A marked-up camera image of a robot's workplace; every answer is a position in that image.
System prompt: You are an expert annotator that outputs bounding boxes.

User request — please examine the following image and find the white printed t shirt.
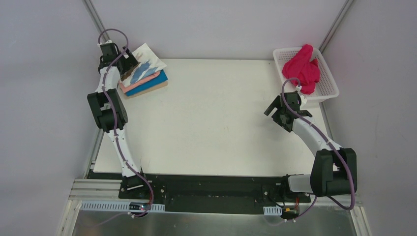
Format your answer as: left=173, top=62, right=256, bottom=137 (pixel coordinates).
left=120, top=43, right=167, bottom=87

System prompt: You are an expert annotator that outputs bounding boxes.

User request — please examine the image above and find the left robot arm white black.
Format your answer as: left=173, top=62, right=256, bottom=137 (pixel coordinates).
left=87, top=40, right=141, bottom=178

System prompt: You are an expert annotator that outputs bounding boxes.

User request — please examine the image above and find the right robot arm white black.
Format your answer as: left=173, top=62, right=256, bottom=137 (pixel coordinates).
left=264, top=92, right=357, bottom=202

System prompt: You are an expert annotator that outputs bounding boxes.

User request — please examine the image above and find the pink folded t shirt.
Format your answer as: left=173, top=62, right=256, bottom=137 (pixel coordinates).
left=119, top=71, right=161, bottom=93

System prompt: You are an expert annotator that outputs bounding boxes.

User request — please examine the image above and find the magenta crumpled t shirt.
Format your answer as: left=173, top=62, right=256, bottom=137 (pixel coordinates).
left=282, top=44, right=320, bottom=95

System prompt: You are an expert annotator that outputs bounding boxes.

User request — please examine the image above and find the blue folded t shirt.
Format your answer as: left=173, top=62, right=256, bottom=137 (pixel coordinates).
left=125, top=70, right=168, bottom=96

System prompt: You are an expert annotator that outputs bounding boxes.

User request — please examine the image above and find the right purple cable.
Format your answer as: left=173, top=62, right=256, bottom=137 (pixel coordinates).
left=264, top=77, right=357, bottom=225

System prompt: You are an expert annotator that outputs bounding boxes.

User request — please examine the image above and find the purple cable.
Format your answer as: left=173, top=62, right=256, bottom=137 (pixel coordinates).
left=88, top=29, right=154, bottom=227
left=264, top=77, right=357, bottom=225

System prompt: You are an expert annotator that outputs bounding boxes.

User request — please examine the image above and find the right white cable duct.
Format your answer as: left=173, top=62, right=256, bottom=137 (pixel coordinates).
left=263, top=206, right=282, bottom=216

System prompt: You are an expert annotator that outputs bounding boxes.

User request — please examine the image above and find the white cable duct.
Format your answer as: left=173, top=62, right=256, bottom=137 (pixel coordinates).
left=80, top=201, right=166, bottom=213
left=263, top=206, right=282, bottom=216

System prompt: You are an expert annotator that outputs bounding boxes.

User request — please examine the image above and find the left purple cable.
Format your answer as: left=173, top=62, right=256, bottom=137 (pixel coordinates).
left=88, top=29, right=154, bottom=227

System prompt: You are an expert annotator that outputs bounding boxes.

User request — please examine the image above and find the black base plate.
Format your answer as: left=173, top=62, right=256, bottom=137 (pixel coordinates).
left=87, top=171, right=315, bottom=215

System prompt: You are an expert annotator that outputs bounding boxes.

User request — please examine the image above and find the aluminium frame rail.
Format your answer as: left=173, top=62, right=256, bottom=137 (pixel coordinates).
left=69, top=178, right=363, bottom=207

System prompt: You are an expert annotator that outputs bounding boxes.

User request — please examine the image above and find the left white cable duct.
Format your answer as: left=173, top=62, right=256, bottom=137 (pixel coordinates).
left=80, top=201, right=166, bottom=213

